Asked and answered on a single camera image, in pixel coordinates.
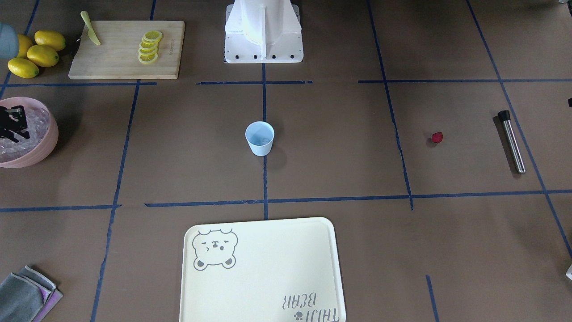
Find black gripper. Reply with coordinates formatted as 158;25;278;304
0;106;30;143

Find light blue cup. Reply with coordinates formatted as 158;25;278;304
245;122;274;157

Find red strawberry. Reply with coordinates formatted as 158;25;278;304
431;132;444;144

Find steel muddler with black tip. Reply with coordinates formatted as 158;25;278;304
498;110;526;174

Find pink bowl of ice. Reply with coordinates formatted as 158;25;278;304
1;97;59;168

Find whole lemon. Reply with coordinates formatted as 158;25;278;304
34;30;66;52
26;45;59;67
17;34;34;59
8;57;40;79

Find yellow-green plastic knife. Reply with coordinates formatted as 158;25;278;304
80;11;101;46

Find wooden cutting board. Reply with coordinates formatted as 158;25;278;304
69;21;185;80

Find lemon slices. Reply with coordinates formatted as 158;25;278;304
138;30;163;64

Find grey folded cloth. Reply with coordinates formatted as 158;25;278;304
0;265;63;322

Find cream bear tray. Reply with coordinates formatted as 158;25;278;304
179;217;347;322

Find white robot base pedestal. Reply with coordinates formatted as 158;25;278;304
223;0;304;64

